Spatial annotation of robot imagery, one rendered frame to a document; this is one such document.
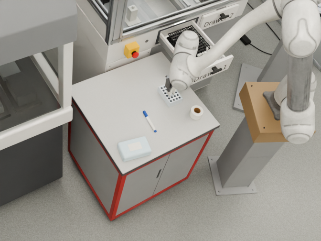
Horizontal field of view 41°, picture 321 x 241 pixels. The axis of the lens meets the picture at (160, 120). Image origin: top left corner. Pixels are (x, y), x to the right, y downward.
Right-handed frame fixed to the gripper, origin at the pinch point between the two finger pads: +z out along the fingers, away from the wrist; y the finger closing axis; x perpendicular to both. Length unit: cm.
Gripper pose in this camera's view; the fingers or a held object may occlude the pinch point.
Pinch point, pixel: (171, 90)
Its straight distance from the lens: 229.0
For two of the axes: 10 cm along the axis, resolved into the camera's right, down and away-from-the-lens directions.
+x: 5.2, 7.6, -3.9
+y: -8.3, 3.5, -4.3
